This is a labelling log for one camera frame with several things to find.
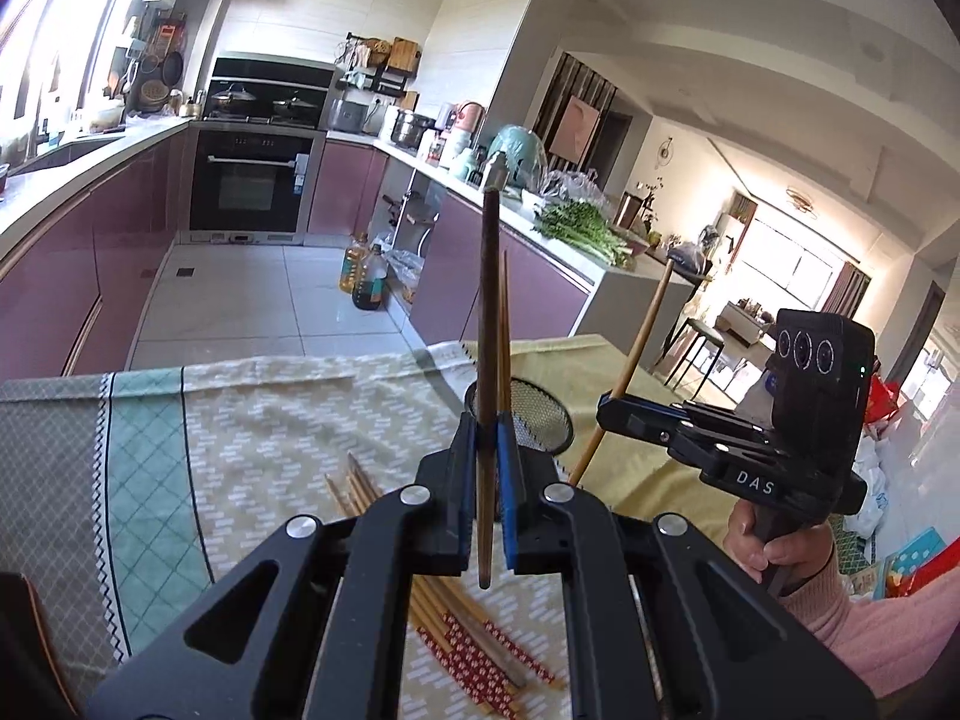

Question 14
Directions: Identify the bunch of wooden chopsticks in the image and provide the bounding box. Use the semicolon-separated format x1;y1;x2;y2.
324;452;568;720

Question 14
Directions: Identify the black wall rack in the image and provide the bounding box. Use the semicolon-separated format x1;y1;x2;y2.
345;34;421;96

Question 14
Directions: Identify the clear plastic bag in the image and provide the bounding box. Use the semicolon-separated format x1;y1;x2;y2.
382;238;430;302

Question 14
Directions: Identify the black range hood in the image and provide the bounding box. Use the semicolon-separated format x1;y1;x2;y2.
207;52;338;127

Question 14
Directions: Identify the person's right forearm pink sleeve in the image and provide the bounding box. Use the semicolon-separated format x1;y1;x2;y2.
780;532;960;700

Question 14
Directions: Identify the white plastic bag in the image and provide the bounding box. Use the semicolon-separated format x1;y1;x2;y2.
855;435;910;542

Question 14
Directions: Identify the bunch of green vegetables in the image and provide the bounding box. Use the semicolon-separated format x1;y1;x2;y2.
534;199;635;268

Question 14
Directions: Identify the grey countertop appliance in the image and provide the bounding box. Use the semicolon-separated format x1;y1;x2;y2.
330;99;371;135

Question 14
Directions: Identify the yellow cooking oil bottle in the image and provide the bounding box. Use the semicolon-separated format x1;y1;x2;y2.
339;234;372;293

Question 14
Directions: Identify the yellow tablecloth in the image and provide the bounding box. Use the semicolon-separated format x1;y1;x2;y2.
465;334;725;530

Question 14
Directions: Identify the living room window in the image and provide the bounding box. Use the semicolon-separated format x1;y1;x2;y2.
739;216;863;317

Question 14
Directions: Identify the dark brown plain chopstick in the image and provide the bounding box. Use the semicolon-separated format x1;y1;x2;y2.
475;189;502;590

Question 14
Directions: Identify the person's right hand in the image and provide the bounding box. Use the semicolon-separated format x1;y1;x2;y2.
722;499;836;596

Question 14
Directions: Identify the patterned green tablecloth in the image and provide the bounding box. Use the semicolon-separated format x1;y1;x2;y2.
0;349;665;720

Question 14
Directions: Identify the red plastic bag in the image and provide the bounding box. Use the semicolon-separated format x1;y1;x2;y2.
866;375;913;437

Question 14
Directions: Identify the colourful printed box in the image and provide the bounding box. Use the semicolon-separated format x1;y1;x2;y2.
876;527;960;602

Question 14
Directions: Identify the framed wall picture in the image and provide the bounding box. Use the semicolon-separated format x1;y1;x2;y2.
551;96;602;167

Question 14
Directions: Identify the floral bamboo chopstick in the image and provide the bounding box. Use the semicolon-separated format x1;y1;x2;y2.
498;249;515;428
568;256;676;487

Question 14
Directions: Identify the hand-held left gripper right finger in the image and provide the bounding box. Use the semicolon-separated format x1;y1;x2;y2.
495;412;878;720

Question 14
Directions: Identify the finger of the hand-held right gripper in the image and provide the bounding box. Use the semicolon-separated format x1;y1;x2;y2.
597;394;775;478
621;392;775;442

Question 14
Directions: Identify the black built-in oven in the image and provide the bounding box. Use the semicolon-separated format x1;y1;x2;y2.
189;127;317;235

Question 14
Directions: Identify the pink kitchen base cabinet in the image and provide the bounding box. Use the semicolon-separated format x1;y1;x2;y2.
0;120;193;382
307;136;601;352

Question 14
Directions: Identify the black mesh utensil holder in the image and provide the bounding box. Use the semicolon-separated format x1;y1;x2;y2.
463;377;575;457

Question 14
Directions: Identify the kitchen window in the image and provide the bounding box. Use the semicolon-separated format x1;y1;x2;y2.
0;0;155;132

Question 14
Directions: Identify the stainless steel stock pot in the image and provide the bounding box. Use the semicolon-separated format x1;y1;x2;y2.
390;109;437;149

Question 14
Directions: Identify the crumpled transparent plastic bag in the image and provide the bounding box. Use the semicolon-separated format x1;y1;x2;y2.
536;169;613;212

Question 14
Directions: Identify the potted plant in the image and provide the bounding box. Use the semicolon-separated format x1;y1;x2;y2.
636;176;665;238

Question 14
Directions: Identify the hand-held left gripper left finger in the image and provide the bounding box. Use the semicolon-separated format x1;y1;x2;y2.
86;416;479;720

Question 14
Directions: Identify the dark sauce bottle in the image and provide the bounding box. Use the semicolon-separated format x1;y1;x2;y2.
352;244;389;311

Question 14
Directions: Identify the black stool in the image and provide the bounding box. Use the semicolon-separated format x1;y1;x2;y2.
664;319;725;392

